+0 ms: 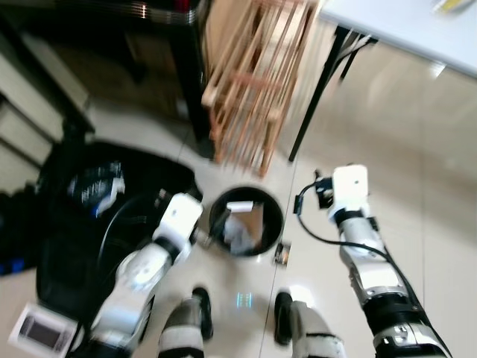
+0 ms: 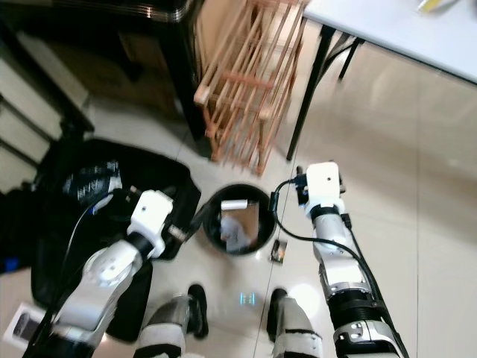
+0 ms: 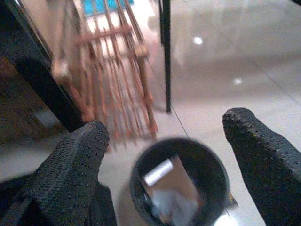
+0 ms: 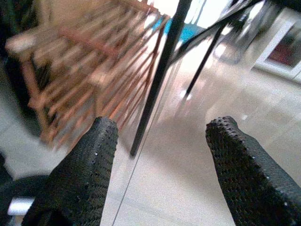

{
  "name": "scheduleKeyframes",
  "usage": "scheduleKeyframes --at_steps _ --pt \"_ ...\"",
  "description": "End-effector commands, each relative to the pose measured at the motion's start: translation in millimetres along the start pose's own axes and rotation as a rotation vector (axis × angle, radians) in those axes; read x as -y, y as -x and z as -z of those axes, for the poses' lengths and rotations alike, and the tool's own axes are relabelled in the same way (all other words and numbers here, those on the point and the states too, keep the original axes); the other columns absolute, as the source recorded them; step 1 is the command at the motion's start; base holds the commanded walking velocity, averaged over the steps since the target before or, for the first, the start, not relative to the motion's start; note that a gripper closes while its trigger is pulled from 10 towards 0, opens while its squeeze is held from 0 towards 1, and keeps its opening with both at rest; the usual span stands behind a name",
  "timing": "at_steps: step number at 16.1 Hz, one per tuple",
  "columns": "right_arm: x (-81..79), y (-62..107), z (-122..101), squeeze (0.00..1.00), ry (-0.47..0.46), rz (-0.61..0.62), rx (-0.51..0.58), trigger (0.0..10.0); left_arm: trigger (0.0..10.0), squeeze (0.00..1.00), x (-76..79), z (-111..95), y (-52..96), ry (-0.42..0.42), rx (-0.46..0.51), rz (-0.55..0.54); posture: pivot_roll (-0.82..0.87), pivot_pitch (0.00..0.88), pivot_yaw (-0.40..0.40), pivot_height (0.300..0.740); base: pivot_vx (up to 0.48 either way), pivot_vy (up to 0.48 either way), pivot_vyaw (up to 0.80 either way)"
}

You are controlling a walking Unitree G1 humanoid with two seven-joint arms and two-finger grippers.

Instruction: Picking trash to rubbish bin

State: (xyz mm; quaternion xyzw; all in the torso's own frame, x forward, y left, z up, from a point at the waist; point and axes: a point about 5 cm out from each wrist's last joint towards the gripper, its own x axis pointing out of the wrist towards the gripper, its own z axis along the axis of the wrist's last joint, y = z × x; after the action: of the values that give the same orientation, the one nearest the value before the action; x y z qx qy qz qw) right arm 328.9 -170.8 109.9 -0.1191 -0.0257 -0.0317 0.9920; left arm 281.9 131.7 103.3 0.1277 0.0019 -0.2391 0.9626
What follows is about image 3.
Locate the black round rubbish bin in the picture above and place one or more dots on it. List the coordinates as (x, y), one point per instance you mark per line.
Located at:
(211, 171)

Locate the brown cardboard trash piece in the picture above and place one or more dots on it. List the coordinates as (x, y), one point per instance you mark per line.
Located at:
(175, 181)

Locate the black framed wooden table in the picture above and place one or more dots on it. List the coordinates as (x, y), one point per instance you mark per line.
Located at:
(33, 77)

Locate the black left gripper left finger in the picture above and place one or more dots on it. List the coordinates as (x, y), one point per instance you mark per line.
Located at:
(68, 169)

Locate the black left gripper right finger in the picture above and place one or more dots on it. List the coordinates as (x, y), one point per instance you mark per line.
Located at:
(265, 164)

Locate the white cylindrical trash piece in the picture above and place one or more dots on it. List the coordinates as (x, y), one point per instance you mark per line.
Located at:
(158, 172)

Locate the white crumpled paper trash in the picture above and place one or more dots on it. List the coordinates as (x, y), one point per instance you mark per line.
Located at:
(164, 204)

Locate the orange wooden slatted rack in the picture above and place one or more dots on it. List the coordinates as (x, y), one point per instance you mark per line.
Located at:
(113, 70)

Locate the black metal table leg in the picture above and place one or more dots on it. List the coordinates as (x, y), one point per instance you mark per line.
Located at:
(166, 56)

